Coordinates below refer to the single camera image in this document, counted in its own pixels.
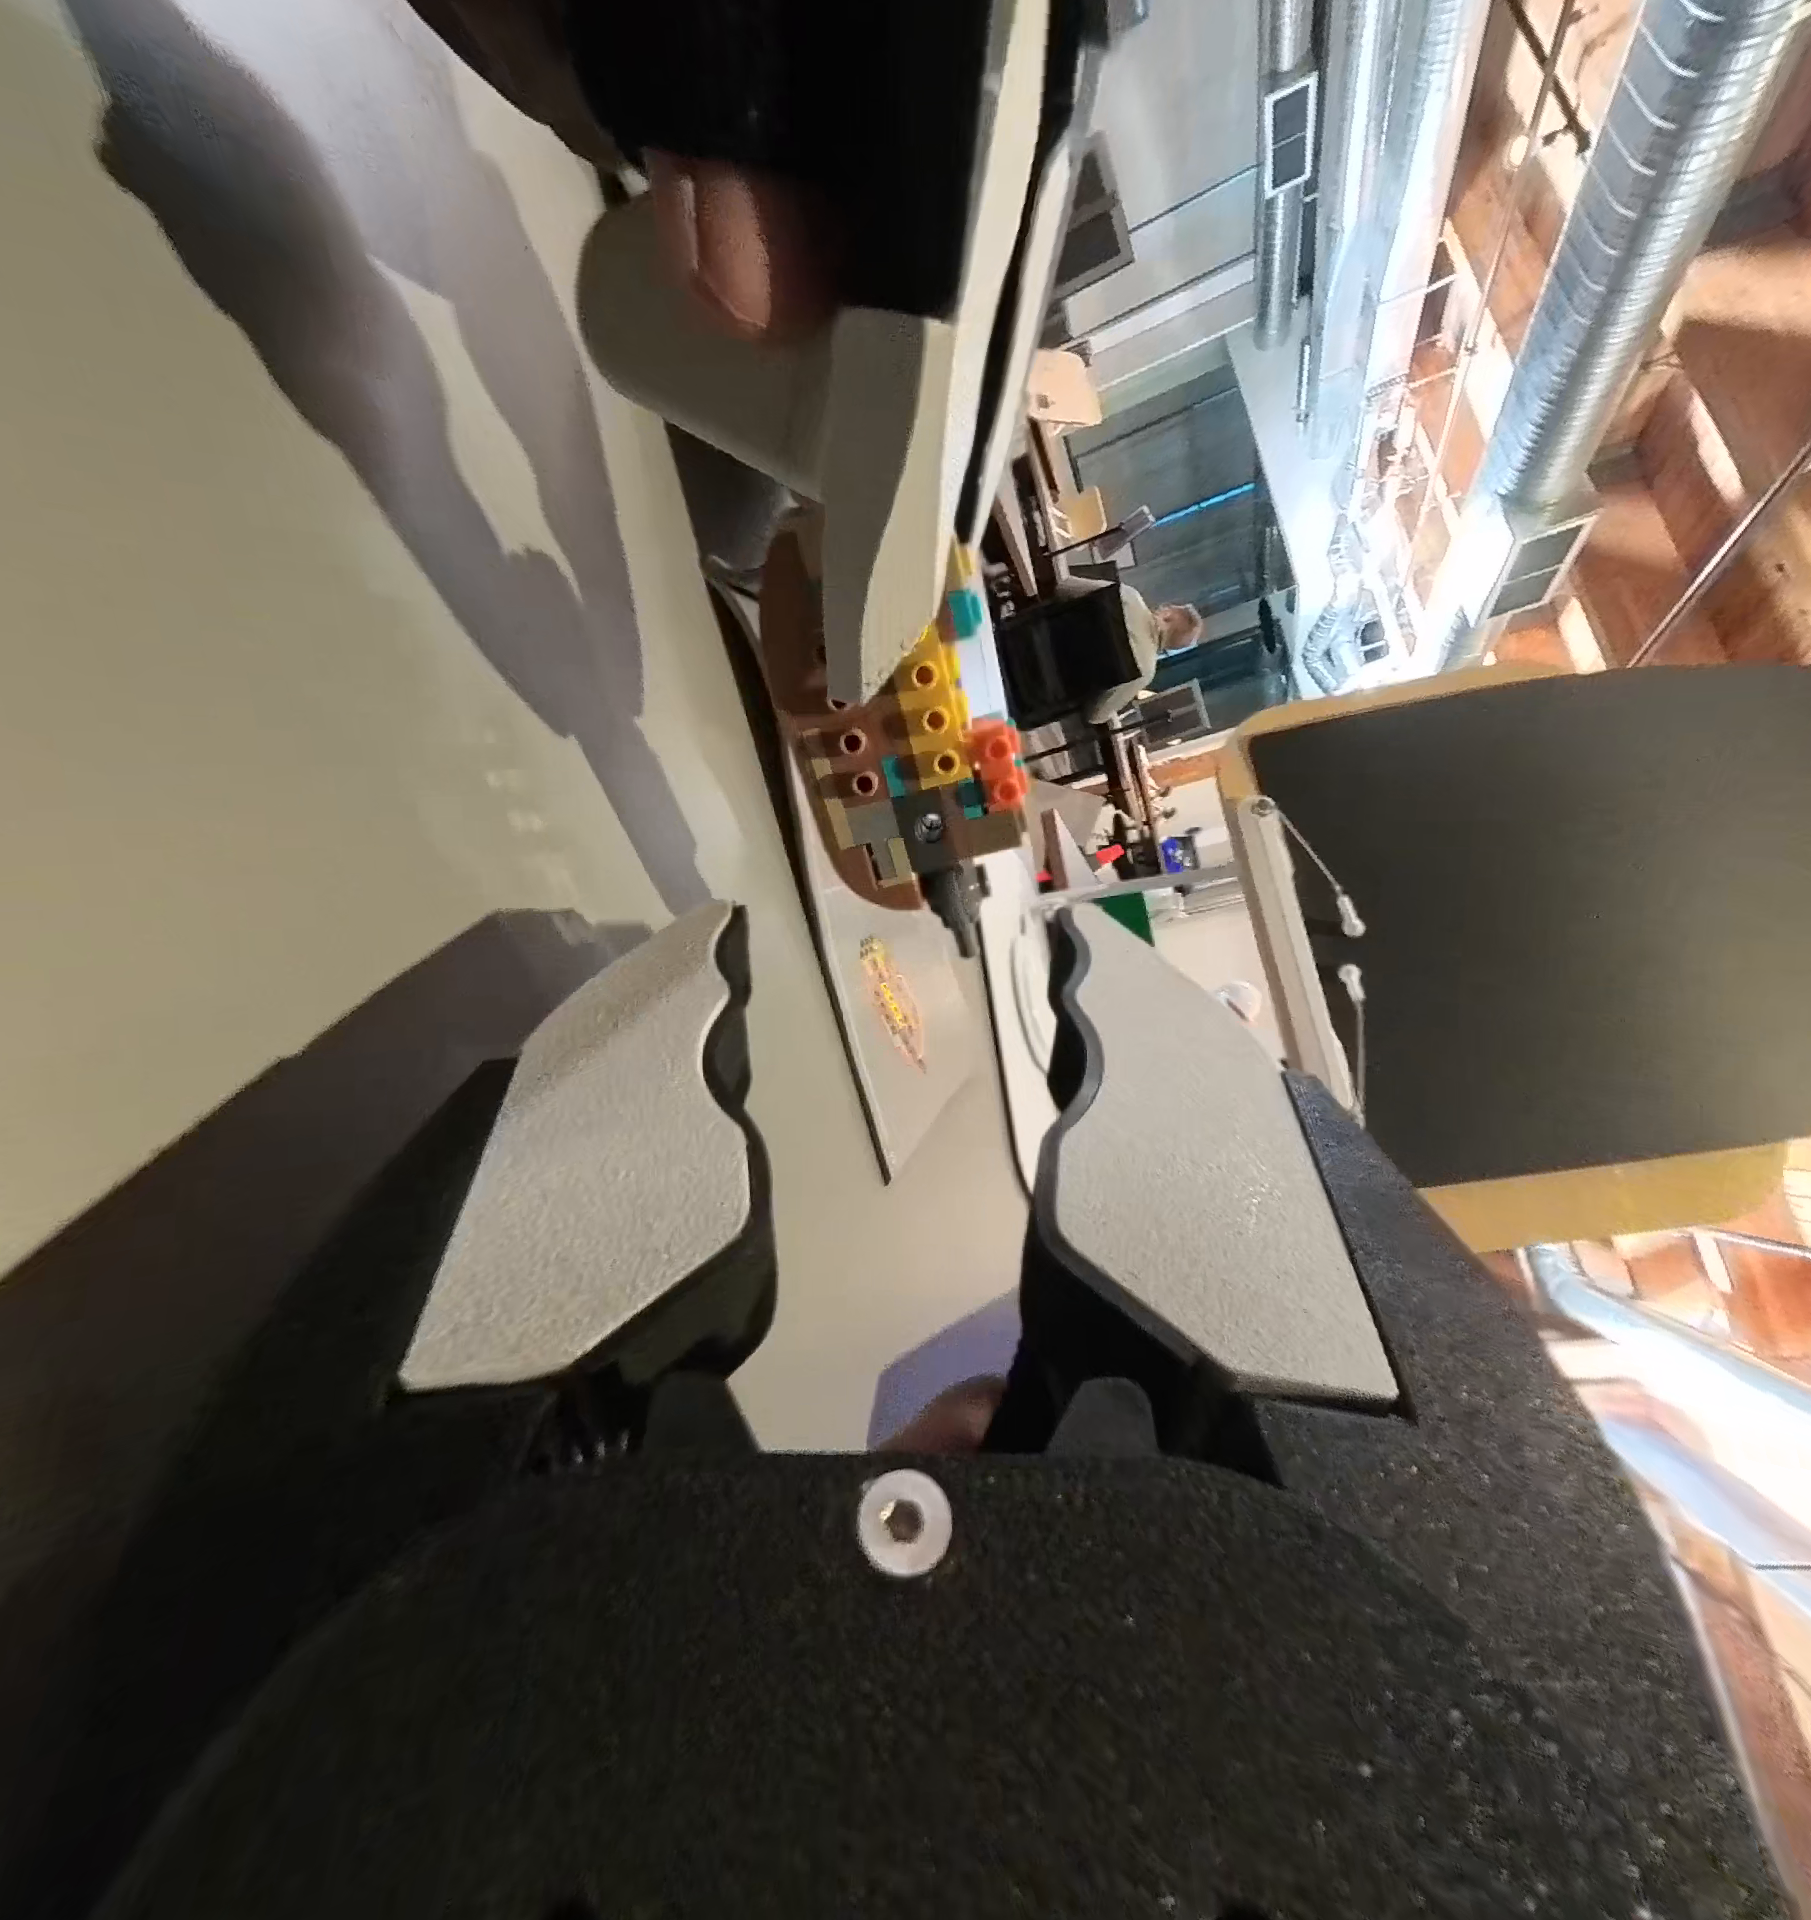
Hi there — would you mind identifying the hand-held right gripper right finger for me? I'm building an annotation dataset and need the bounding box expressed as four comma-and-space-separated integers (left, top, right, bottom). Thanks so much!
1018, 906, 1407, 1447

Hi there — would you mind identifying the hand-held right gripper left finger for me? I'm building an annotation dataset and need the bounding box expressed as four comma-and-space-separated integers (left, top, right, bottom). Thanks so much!
395, 900, 780, 1402

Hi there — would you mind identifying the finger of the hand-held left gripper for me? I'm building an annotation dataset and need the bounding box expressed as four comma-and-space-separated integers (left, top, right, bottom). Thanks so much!
958, 140, 1097, 545
818, 0, 1069, 691

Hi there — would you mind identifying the brown toy brick ship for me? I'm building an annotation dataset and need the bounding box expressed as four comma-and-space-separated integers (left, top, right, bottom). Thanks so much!
761, 542, 1029, 964

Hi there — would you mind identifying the small orange teal brick piece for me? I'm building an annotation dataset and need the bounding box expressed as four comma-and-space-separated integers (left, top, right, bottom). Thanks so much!
965, 716, 1033, 825

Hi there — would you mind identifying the person's left hand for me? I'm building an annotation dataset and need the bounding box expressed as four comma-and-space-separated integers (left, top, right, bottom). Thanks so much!
646, 157, 848, 344

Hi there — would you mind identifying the black office chair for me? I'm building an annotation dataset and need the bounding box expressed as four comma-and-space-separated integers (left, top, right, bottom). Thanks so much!
997, 583, 1131, 738

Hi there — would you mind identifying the white stand with clear legs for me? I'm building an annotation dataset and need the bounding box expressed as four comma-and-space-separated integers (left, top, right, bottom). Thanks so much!
983, 886, 1811, 1630

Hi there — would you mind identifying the narrow silver ventilation duct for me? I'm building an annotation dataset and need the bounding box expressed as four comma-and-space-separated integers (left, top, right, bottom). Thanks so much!
1255, 0, 1388, 356

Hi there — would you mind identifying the thin wire with white toggles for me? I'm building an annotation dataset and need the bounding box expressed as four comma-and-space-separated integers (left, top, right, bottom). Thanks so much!
1255, 800, 1374, 1118

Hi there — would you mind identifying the black board with wooden frame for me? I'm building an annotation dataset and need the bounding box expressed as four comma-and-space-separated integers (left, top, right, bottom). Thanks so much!
1219, 660, 1811, 1254

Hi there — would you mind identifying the wide silver ventilation duct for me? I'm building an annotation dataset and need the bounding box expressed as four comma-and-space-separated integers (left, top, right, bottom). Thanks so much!
1467, 0, 1811, 519

